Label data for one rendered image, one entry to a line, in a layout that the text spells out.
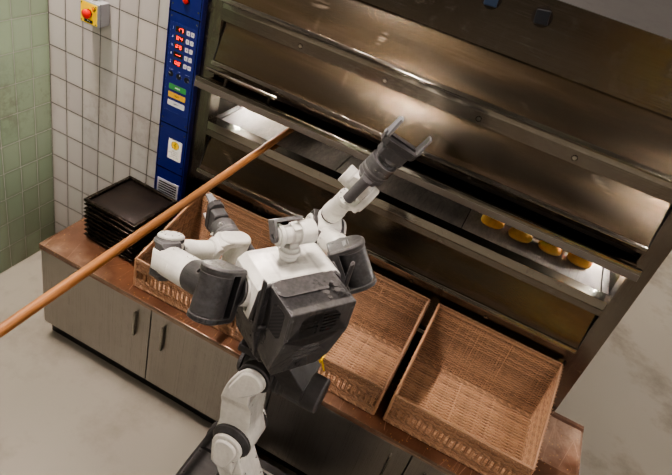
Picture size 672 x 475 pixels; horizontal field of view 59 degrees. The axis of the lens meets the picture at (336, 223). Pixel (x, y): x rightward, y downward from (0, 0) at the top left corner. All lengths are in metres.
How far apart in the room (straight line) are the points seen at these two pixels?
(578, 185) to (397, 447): 1.17
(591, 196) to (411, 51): 0.81
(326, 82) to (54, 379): 1.84
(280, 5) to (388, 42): 0.44
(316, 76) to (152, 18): 0.78
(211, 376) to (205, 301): 1.15
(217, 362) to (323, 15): 1.44
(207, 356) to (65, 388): 0.77
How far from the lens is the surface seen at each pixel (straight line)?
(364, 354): 2.57
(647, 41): 2.09
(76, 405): 3.00
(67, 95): 3.23
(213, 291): 1.51
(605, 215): 2.26
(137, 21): 2.79
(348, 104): 2.32
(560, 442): 2.71
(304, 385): 1.81
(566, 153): 2.19
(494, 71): 2.15
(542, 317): 2.51
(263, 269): 1.57
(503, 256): 2.39
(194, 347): 2.59
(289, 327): 1.49
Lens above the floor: 2.40
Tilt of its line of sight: 34 degrees down
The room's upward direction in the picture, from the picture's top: 17 degrees clockwise
